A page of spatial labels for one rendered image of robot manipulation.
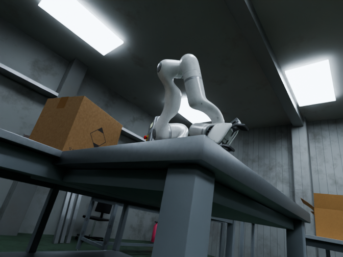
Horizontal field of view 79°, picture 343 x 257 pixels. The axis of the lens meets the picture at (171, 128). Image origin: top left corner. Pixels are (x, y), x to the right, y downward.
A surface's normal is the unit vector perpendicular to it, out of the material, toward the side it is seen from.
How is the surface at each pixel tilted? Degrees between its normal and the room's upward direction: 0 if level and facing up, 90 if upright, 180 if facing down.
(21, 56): 90
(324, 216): 90
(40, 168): 90
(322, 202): 100
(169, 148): 90
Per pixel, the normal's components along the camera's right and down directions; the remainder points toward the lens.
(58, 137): -0.36, -0.43
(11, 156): 0.83, -0.07
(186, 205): -0.62, -0.40
